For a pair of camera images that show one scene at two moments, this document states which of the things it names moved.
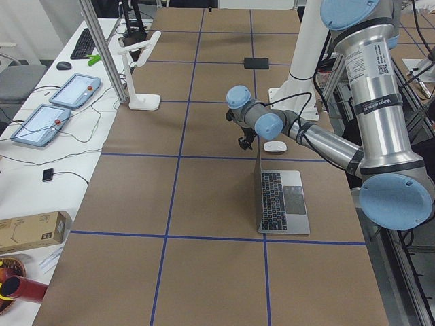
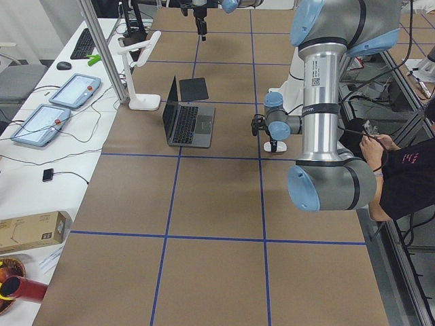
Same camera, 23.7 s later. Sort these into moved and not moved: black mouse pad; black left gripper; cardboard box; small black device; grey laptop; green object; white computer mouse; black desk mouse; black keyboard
Moved: black mouse pad; grey laptop; black left gripper
Not moved: white computer mouse; green object; black desk mouse; small black device; black keyboard; cardboard box
